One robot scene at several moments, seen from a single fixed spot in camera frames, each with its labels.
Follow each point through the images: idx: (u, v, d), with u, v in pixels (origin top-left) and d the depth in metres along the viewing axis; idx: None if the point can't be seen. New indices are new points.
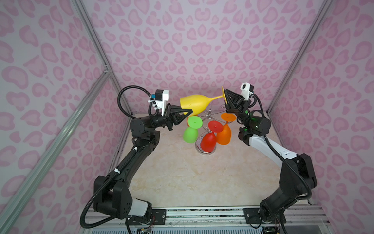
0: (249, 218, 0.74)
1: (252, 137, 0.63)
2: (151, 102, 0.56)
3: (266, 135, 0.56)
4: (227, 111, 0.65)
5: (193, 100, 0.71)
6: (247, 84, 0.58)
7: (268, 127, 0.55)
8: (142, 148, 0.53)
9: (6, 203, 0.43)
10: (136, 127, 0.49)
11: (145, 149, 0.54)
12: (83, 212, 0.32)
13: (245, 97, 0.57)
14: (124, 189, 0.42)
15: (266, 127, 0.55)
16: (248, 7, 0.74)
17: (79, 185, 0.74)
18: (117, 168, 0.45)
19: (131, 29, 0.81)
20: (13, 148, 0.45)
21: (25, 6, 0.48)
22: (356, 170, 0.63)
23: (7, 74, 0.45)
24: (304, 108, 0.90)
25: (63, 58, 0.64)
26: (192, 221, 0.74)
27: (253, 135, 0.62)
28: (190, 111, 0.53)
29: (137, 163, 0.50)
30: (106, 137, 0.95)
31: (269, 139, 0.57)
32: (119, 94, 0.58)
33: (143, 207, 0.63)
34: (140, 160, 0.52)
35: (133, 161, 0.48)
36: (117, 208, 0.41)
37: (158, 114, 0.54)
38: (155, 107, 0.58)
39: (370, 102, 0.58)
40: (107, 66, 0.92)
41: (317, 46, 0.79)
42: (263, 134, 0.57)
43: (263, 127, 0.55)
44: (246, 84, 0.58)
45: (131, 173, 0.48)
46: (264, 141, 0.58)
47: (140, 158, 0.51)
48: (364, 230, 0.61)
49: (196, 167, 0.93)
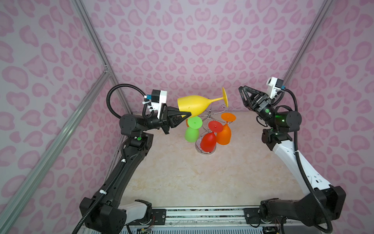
0: (249, 218, 0.74)
1: (279, 144, 0.53)
2: (146, 103, 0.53)
3: (296, 130, 0.46)
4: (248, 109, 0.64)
5: (191, 102, 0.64)
6: (273, 78, 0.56)
7: (296, 122, 0.46)
8: (131, 159, 0.46)
9: (6, 203, 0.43)
10: (126, 124, 0.43)
11: (134, 160, 0.47)
12: None
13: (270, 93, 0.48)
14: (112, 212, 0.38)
15: (294, 123, 0.46)
16: (248, 7, 0.74)
17: (79, 185, 0.74)
18: (102, 189, 0.41)
19: (131, 29, 0.81)
20: (13, 148, 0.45)
21: (25, 6, 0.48)
22: (356, 170, 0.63)
23: (7, 74, 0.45)
24: (304, 108, 0.90)
25: (63, 58, 0.64)
26: (192, 221, 0.74)
27: (282, 143, 0.52)
28: (187, 114, 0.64)
29: (126, 177, 0.45)
30: (106, 137, 0.95)
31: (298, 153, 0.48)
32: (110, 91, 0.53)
33: (142, 209, 0.62)
34: (130, 171, 0.47)
35: (121, 176, 0.43)
36: (106, 229, 0.39)
37: (152, 116, 0.49)
38: (150, 108, 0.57)
39: (370, 102, 0.58)
40: (107, 66, 0.92)
41: (317, 46, 0.79)
42: (293, 129, 0.47)
43: (290, 122, 0.47)
44: (272, 78, 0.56)
45: (121, 188, 0.44)
46: (292, 157, 0.49)
47: (129, 171, 0.46)
48: (364, 230, 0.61)
49: (196, 167, 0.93)
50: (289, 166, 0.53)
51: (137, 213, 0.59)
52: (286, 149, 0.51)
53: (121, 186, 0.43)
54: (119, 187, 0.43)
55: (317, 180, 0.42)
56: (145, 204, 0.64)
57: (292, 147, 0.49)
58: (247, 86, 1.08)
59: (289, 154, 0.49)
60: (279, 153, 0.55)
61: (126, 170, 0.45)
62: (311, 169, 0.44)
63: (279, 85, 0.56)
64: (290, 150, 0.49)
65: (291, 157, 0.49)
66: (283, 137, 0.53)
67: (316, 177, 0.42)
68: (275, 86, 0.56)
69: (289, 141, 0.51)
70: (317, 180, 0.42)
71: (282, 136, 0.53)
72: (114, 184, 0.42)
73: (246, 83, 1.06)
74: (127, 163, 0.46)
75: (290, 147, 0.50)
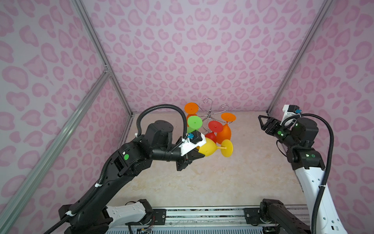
0: (250, 218, 0.74)
1: (306, 169, 0.45)
2: (184, 140, 0.47)
3: (312, 128, 0.45)
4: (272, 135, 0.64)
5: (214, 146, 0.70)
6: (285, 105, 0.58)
7: (312, 123, 0.46)
8: (107, 184, 0.36)
9: (6, 203, 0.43)
10: (160, 125, 0.38)
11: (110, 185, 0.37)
12: None
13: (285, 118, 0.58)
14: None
15: (309, 124, 0.46)
16: (248, 7, 0.74)
17: (79, 185, 0.74)
18: (69, 212, 0.37)
19: (131, 29, 0.81)
20: (13, 147, 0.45)
21: (25, 6, 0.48)
22: (356, 170, 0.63)
23: (7, 74, 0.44)
24: (304, 108, 0.90)
25: (63, 58, 0.64)
26: (192, 221, 0.74)
27: (309, 169, 0.44)
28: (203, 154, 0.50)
29: (101, 199, 0.38)
30: (106, 137, 0.95)
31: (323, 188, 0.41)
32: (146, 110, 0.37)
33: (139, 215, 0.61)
34: (108, 194, 0.38)
35: (92, 202, 0.36)
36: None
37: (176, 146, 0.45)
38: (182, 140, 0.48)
39: (370, 101, 0.58)
40: (107, 66, 0.92)
41: (317, 46, 0.79)
42: (310, 129, 0.46)
43: (303, 122, 0.48)
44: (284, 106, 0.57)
45: (92, 212, 0.38)
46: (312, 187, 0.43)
47: (103, 195, 0.37)
48: (364, 230, 0.59)
49: (196, 167, 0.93)
50: (305, 195, 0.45)
51: (131, 218, 0.59)
52: (310, 179, 0.43)
53: (91, 210, 0.38)
54: (87, 213, 0.37)
55: (333, 226, 0.37)
56: (143, 210, 0.62)
57: (321, 180, 0.42)
58: (247, 86, 1.08)
59: (314, 187, 0.42)
60: (300, 178, 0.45)
61: (101, 196, 0.37)
62: (330, 210, 0.38)
63: (291, 109, 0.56)
64: (316, 181, 0.42)
65: (314, 191, 0.42)
66: (314, 160, 0.45)
67: (334, 222, 0.37)
68: (286, 110, 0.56)
69: (320, 169, 0.43)
70: (334, 226, 0.37)
71: (313, 158, 0.45)
72: (83, 208, 0.36)
73: (246, 83, 1.06)
74: (102, 186, 0.37)
75: (317, 178, 0.42)
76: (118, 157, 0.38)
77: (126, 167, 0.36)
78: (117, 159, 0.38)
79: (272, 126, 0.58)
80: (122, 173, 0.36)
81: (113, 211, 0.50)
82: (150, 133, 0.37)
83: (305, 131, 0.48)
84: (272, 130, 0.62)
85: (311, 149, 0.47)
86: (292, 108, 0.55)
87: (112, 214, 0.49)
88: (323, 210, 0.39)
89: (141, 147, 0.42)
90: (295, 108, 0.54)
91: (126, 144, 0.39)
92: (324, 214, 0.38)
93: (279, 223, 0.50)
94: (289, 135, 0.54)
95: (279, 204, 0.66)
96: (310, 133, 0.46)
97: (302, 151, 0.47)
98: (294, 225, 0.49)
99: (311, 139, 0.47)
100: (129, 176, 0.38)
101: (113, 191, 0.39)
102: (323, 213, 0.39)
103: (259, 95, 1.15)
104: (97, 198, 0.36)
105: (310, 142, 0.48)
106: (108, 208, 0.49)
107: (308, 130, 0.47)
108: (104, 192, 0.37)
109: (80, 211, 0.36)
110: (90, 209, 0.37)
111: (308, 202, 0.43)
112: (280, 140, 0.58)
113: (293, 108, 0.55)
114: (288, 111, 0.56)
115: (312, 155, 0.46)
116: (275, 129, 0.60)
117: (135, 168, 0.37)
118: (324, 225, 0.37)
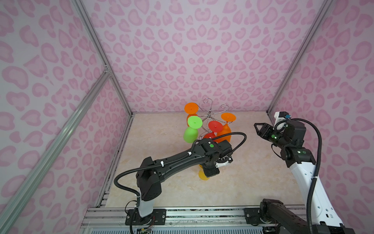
0: (249, 218, 0.74)
1: (298, 164, 0.49)
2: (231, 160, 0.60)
3: (300, 127, 0.51)
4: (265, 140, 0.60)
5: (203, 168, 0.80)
6: (276, 112, 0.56)
7: (300, 123, 0.52)
8: (194, 156, 0.49)
9: (6, 203, 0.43)
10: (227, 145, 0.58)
11: (196, 159, 0.50)
12: (120, 175, 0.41)
13: (276, 123, 0.63)
14: (157, 184, 0.43)
15: (297, 123, 0.53)
16: (248, 7, 0.74)
17: (79, 185, 0.74)
18: (163, 162, 0.46)
19: (131, 29, 0.81)
20: (13, 148, 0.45)
21: (25, 6, 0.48)
22: (356, 170, 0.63)
23: (7, 74, 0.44)
24: (304, 108, 0.90)
25: (63, 58, 0.64)
26: (192, 221, 0.74)
27: (302, 164, 0.47)
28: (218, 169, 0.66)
29: (181, 166, 0.48)
30: (106, 137, 0.95)
31: (315, 179, 0.44)
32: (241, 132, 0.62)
33: (147, 211, 0.62)
34: (188, 165, 0.50)
35: (180, 163, 0.47)
36: (145, 191, 0.44)
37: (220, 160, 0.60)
38: (229, 160, 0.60)
39: (370, 102, 0.58)
40: (107, 66, 0.92)
41: (317, 46, 0.79)
42: (297, 127, 0.53)
43: (291, 122, 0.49)
44: (275, 112, 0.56)
45: (173, 171, 0.47)
46: (305, 180, 0.46)
47: (187, 163, 0.49)
48: (364, 230, 0.59)
49: (196, 167, 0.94)
50: (300, 189, 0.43)
51: (144, 209, 0.60)
52: (302, 172, 0.47)
53: (174, 170, 0.47)
54: (172, 170, 0.47)
55: (328, 214, 0.38)
56: (151, 210, 0.64)
57: (313, 172, 0.45)
58: (247, 86, 1.08)
59: (307, 179, 0.45)
60: (294, 174, 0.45)
61: (186, 162, 0.48)
62: (325, 199, 0.41)
63: (282, 115, 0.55)
64: (309, 173, 0.45)
65: (308, 184, 0.45)
66: (306, 156, 0.49)
67: (328, 210, 0.39)
68: (277, 116, 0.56)
69: (311, 164, 0.47)
70: (328, 214, 0.38)
71: (305, 154, 0.49)
72: (171, 164, 0.46)
73: (246, 83, 1.06)
74: (191, 156, 0.49)
75: (309, 171, 0.46)
76: (203, 143, 0.53)
77: (212, 151, 0.51)
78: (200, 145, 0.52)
79: (267, 131, 0.63)
80: (208, 154, 0.50)
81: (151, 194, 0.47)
82: (225, 144, 0.58)
83: (294, 130, 0.54)
84: (267, 135, 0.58)
85: (302, 147, 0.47)
86: (283, 114, 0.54)
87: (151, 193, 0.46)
88: (317, 200, 0.41)
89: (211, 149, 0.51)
90: (285, 113, 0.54)
91: (208, 138, 0.55)
92: (319, 203, 0.40)
93: (280, 222, 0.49)
94: (282, 137, 0.60)
95: (279, 204, 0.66)
96: (299, 131, 0.52)
97: (295, 149, 0.51)
98: (293, 222, 0.49)
99: (301, 137, 0.52)
100: (204, 160, 0.52)
101: (188, 166, 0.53)
102: (317, 202, 0.41)
103: (259, 95, 1.15)
104: (183, 163, 0.48)
105: (301, 141, 0.53)
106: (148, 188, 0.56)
107: (297, 129, 0.53)
108: (190, 162, 0.49)
109: (168, 166, 0.46)
110: (175, 169, 0.47)
111: (303, 195, 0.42)
112: (275, 143, 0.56)
113: (283, 114, 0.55)
114: (279, 117, 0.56)
115: (303, 151, 0.50)
116: (269, 134, 0.65)
117: (212, 157, 0.53)
118: (319, 214, 0.39)
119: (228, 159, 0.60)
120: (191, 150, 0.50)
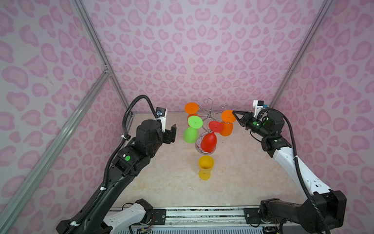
0: (249, 218, 0.74)
1: (278, 150, 0.55)
2: (160, 117, 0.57)
3: (281, 122, 0.54)
4: (243, 126, 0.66)
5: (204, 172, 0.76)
6: (254, 101, 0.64)
7: (279, 117, 0.54)
8: (112, 186, 0.39)
9: (6, 203, 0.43)
10: (140, 134, 0.41)
11: (116, 187, 0.40)
12: None
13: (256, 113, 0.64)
14: None
15: (277, 117, 0.54)
16: (248, 7, 0.74)
17: (79, 185, 0.74)
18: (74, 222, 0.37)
19: (131, 29, 0.81)
20: (13, 148, 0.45)
21: (25, 6, 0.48)
22: (356, 170, 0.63)
23: (7, 74, 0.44)
24: (304, 108, 0.90)
25: (63, 58, 0.64)
26: (192, 221, 0.74)
27: (281, 149, 0.53)
28: (173, 127, 0.57)
29: (103, 205, 0.39)
30: (106, 137, 0.95)
31: (297, 158, 0.49)
32: (127, 111, 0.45)
33: (138, 217, 0.61)
34: (113, 195, 0.41)
35: (98, 206, 0.38)
36: None
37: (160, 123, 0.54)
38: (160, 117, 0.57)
39: (370, 102, 0.58)
40: (107, 66, 0.92)
41: (317, 46, 0.79)
42: (277, 122, 0.55)
43: (272, 116, 0.56)
44: (254, 101, 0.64)
45: (96, 220, 0.39)
46: (290, 162, 0.50)
47: (108, 197, 0.39)
48: (364, 230, 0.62)
49: (196, 167, 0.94)
50: (289, 172, 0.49)
51: (132, 219, 0.58)
52: (284, 156, 0.52)
53: (97, 216, 0.38)
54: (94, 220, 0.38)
55: (317, 184, 0.42)
56: (142, 210, 0.62)
57: (292, 154, 0.51)
58: (247, 86, 1.08)
59: (289, 160, 0.50)
60: (279, 161, 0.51)
61: (105, 199, 0.39)
62: (309, 173, 0.45)
63: (260, 104, 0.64)
64: (289, 155, 0.51)
65: (291, 164, 0.50)
66: (282, 144, 0.55)
67: (316, 181, 0.43)
68: (256, 105, 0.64)
69: (289, 147, 0.53)
70: (317, 184, 0.42)
71: (281, 142, 0.55)
72: (89, 214, 0.37)
73: (246, 83, 1.06)
74: (106, 190, 0.39)
75: (289, 153, 0.51)
76: (118, 160, 0.42)
77: (130, 166, 0.40)
78: (117, 163, 0.41)
79: (248, 118, 0.63)
80: (126, 172, 0.40)
81: (111, 220, 0.49)
82: (140, 133, 0.41)
83: (275, 125, 0.57)
84: (248, 122, 0.65)
85: (279, 136, 0.59)
86: (261, 103, 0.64)
87: (110, 222, 0.48)
88: (304, 175, 0.45)
89: (136, 148, 0.47)
90: (263, 103, 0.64)
91: (122, 147, 0.43)
92: (307, 177, 0.44)
93: (283, 215, 0.57)
94: (262, 126, 0.63)
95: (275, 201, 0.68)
96: (279, 125, 0.55)
97: (272, 140, 0.57)
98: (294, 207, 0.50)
99: (279, 129, 0.56)
100: (131, 175, 0.42)
101: (116, 192, 0.41)
102: (305, 177, 0.45)
103: (259, 95, 1.15)
104: (101, 203, 0.38)
105: (279, 131, 0.58)
106: (105, 217, 0.49)
107: (278, 124, 0.55)
108: (109, 195, 0.39)
109: (85, 219, 0.37)
110: (96, 215, 0.38)
111: (293, 176, 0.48)
112: (252, 130, 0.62)
113: (261, 103, 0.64)
114: (257, 106, 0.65)
115: (279, 140, 0.56)
116: (249, 121, 0.63)
117: (137, 166, 0.42)
118: (309, 186, 0.43)
119: (160, 118, 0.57)
120: (104, 184, 0.40)
